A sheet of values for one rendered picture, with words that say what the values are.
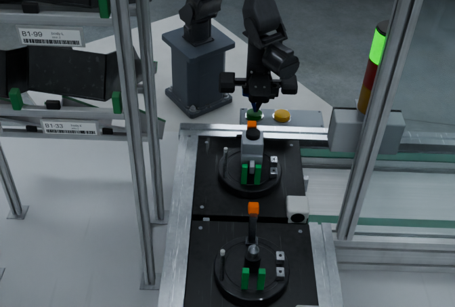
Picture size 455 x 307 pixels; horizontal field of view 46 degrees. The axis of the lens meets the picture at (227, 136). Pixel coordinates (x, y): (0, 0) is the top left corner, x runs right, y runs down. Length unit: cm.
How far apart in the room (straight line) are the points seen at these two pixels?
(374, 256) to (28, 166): 85
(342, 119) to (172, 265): 42
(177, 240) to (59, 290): 26
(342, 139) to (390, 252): 31
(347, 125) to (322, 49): 255
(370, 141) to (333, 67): 241
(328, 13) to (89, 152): 273
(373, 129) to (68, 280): 68
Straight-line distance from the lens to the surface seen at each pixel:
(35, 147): 149
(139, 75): 101
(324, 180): 129
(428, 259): 122
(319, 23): 376
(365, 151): 95
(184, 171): 123
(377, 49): 87
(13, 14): 77
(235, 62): 174
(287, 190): 118
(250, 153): 112
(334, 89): 315
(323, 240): 112
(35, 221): 131
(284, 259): 102
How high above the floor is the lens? 183
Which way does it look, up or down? 42 degrees down
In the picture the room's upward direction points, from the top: 2 degrees clockwise
